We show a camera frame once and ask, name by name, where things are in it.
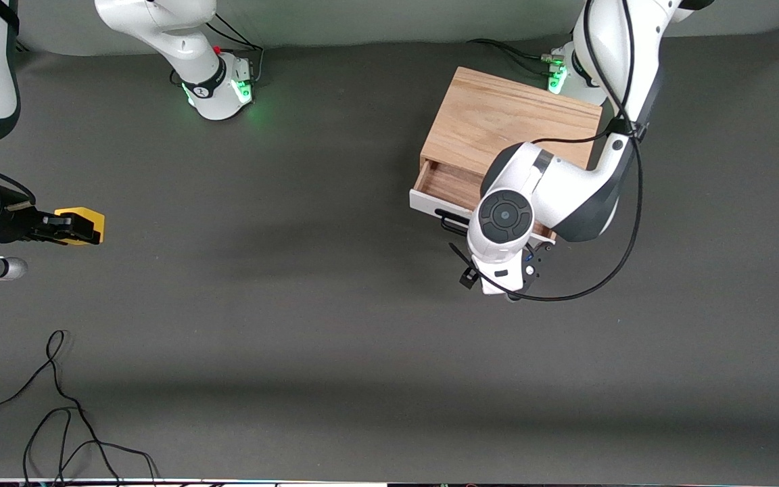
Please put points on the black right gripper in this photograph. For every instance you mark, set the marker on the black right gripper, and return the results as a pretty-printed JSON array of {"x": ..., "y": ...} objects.
[{"x": 9, "y": 224}]

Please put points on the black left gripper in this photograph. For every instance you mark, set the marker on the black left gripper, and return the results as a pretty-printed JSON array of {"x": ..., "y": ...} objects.
[{"x": 513, "y": 297}]

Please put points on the yellow cube block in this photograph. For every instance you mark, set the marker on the yellow cube block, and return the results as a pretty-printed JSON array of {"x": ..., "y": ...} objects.
[{"x": 99, "y": 228}]

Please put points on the wooden drawer with white front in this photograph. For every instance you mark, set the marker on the wooden drawer with white front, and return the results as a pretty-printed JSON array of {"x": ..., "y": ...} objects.
[{"x": 450, "y": 184}]

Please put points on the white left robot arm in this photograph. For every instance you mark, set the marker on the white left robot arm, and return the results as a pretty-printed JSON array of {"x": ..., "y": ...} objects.
[{"x": 565, "y": 189}]

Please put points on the wooden drawer cabinet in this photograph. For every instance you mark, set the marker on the wooden drawer cabinet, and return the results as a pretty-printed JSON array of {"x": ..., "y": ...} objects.
[{"x": 491, "y": 122}]

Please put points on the dark grey table mat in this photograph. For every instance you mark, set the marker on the dark grey table mat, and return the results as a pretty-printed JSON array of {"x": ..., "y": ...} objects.
[{"x": 295, "y": 304}]

